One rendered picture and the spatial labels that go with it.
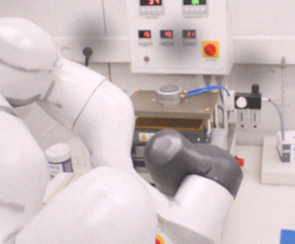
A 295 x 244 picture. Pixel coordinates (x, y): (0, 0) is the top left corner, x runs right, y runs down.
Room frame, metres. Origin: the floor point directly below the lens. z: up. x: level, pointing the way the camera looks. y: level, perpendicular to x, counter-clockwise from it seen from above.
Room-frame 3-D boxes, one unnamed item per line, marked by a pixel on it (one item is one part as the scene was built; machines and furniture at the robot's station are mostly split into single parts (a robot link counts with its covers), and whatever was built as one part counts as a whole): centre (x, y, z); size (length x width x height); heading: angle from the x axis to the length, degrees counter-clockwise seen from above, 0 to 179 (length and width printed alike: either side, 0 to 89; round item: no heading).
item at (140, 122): (1.19, 0.06, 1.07); 0.22 x 0.17 x 0.10; 78
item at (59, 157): (1.34, 0.48, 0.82); 0.09 x 0.09 x 0.15
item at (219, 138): (1.09, -0.05, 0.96); 0.26 x 0.05 x 0.07; 168
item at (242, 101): (1.27, -0.17, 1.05); 0.15 x 0.05 x 0.15; 78
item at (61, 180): (1.17, 0.42, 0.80); 0.19 x 0.13 x 0.09; 169
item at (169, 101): (1.22, 0.04, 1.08); 0.31 x 0.24 x 0.13; 78
